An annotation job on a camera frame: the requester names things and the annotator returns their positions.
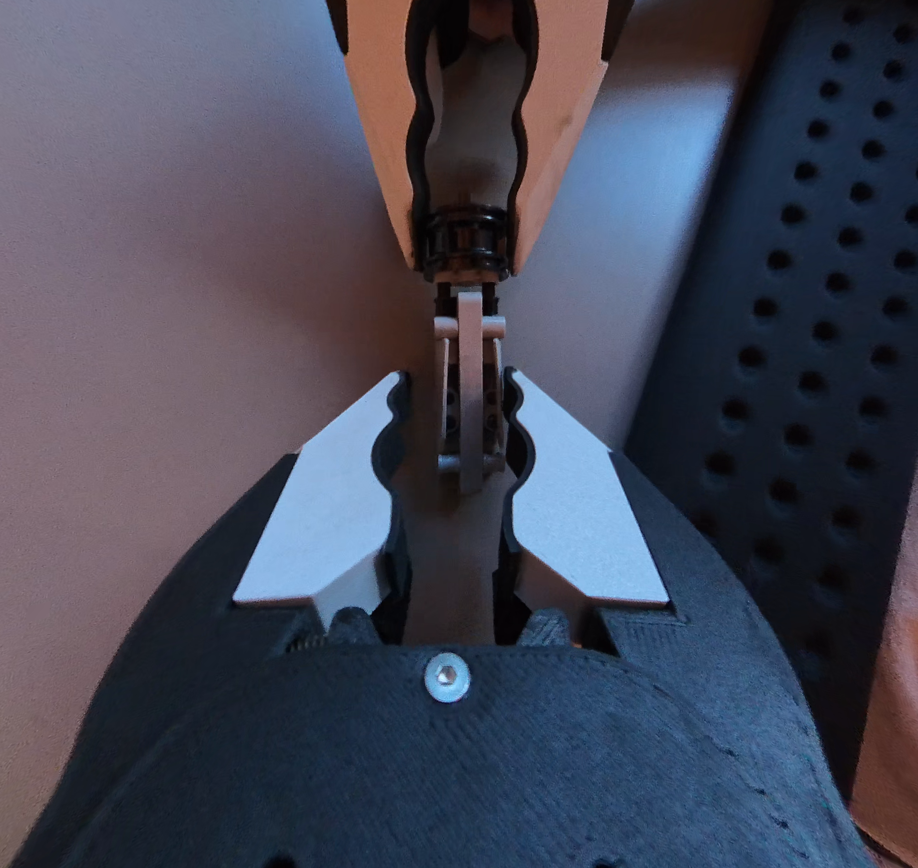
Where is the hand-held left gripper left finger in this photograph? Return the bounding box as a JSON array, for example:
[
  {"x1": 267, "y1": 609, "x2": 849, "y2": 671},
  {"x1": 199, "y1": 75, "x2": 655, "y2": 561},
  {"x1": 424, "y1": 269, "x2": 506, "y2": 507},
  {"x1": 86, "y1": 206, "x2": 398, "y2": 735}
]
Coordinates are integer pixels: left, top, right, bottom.
[{"x1": 231, "y1": 369, "x2": 415, "y2": 632}]

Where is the grey toy brick assembly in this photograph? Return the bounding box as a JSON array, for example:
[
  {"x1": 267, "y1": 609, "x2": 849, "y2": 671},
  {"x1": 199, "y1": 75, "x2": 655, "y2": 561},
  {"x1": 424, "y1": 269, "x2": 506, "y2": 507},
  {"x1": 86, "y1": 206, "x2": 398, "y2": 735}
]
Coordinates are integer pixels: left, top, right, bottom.
[{"x1": 430, "y1": 280, "x2": 509, "y2": 496}]

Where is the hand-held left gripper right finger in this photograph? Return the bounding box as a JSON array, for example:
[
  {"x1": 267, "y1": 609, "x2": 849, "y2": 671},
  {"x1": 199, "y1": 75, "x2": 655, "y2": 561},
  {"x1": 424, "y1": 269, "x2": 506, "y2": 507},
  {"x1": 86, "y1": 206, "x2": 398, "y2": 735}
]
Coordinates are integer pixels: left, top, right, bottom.
[{"x1": 500, "y1": 366, "x2": 671, "y2": 629}]

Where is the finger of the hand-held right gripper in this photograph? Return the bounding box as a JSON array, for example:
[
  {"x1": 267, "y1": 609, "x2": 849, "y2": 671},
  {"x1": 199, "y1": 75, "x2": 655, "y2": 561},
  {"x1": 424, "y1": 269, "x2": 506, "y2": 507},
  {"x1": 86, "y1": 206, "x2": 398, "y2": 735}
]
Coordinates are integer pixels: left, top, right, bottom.
[
  {"x1": 341, "y1": 0, "x2": 440, "y2": 271},
  {"x1": 508, "y1": 0, "x2": 612, "y2": 270}
]

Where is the person in pink shirt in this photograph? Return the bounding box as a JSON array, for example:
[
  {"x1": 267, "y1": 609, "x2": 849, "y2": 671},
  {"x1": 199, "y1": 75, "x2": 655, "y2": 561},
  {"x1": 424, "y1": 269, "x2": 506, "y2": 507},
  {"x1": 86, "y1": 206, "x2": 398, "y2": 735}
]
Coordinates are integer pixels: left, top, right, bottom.
[{"x1": 850, "y1": 445, "x2": 918, "y2": 868}]

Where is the grey desk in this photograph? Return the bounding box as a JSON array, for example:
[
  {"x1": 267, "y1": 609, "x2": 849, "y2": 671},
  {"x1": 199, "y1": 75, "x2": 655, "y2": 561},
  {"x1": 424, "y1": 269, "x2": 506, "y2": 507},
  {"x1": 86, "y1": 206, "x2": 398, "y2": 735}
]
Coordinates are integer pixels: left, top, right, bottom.
[{"x1": 0, "y1": 0, "x2": 790, "y2": 868}]

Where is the black toy wheel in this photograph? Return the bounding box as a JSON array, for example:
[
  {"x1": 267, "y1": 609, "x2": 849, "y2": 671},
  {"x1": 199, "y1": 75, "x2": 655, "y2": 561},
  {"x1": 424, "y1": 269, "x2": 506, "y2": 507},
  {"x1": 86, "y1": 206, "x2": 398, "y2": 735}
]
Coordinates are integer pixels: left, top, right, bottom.
[{"x1": 418, "y1": 203, "x2": 514, "y2": 282}]

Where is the black studded base plate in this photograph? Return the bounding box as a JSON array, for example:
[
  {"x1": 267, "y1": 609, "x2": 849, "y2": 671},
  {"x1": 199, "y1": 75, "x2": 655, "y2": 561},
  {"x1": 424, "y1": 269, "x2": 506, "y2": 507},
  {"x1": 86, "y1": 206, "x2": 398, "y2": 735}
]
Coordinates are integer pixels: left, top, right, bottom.
[{"x1": 624, "y1": 0, "x2": 918, "y2": 804}]

